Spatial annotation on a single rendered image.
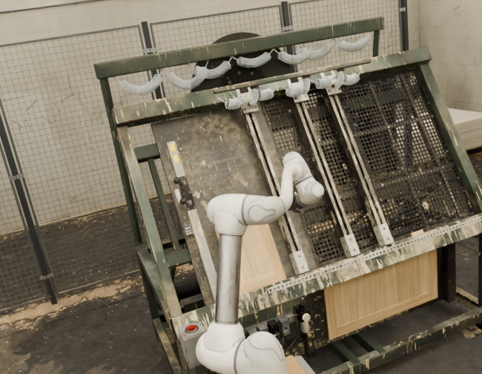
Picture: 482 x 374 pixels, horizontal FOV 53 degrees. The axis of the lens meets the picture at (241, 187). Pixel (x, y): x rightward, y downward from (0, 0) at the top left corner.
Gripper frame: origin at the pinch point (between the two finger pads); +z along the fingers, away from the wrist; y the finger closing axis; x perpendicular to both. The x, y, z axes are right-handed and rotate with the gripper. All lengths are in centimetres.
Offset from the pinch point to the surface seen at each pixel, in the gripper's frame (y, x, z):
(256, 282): -34.3, 32.2, 6.4
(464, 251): -69, -205, 131
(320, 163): 21.2, -28.9, 1.5
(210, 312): -42, 62, 3
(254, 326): -57, 41, 4
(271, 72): 106, -40, 45
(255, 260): -22.7, 28.6, 6.7
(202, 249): -8, 57, 4
